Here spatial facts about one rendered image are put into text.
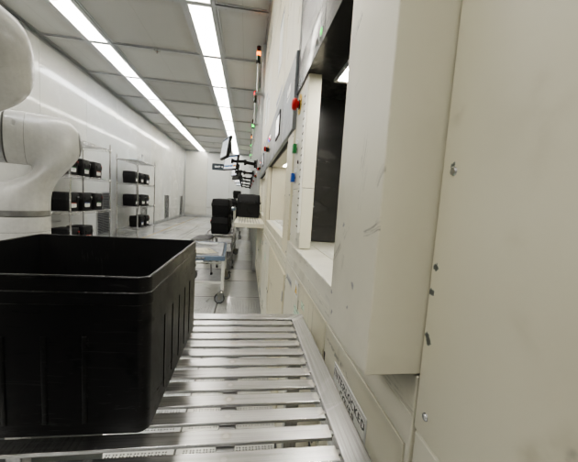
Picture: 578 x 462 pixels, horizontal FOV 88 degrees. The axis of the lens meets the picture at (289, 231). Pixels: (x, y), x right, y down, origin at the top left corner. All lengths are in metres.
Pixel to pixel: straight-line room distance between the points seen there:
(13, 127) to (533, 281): 0.90
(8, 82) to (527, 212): 0.78
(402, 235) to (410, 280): 0.04
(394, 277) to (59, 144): 0.79
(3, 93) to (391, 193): 0.72
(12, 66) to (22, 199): 0.28
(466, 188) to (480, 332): 0.10
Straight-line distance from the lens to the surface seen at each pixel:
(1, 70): 0.77
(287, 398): 0.45
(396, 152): 0.27
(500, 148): 0.24
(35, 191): 0.89
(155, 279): 0.36
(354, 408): 0.48
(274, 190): 2.46
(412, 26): 0.30
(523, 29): 0.26
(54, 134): 0.89
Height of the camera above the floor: 1.02
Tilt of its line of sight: 6 degrees down
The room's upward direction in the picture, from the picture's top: 4 degrees clockwise
